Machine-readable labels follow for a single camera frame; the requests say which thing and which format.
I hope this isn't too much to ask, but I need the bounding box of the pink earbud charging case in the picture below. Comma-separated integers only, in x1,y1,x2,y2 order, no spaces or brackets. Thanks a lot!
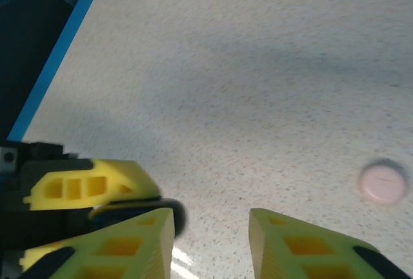
358,161,408,205

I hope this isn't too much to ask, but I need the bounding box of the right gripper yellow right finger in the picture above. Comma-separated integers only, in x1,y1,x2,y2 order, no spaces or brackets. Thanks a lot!
248,207,412,279

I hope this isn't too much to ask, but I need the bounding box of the blue table edge trim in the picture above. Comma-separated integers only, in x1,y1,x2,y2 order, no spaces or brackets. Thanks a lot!
6,0,110,141

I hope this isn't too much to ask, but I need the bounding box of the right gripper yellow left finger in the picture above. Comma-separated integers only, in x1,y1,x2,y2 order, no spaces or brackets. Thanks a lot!
17,207,177,279

